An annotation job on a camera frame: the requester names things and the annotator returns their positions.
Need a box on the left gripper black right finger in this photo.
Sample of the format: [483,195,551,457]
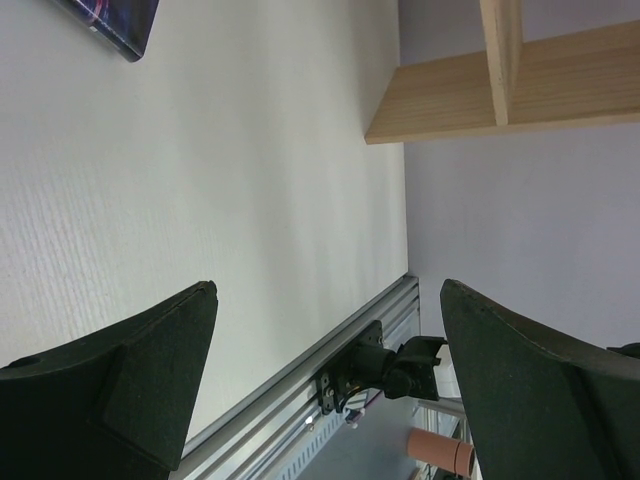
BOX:
[440,279,639,479]

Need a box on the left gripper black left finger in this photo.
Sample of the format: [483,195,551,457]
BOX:
[1,281,218,479]

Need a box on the dark purple galaxy book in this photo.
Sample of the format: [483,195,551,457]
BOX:
[55,0,159,62]

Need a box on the terracotta cylinder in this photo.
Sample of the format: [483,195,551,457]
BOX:
[407,428,476,478]

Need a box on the wooden two-tier shelf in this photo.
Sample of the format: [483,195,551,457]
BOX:
[365,1,639,145]

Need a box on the aluminium mounting rail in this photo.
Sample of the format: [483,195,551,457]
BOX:
[171,276,419,479]

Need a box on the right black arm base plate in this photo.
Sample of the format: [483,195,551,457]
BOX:
[315,320,394,415]

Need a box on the perforated cable duct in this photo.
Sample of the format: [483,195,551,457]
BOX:
[262,409,366,480]

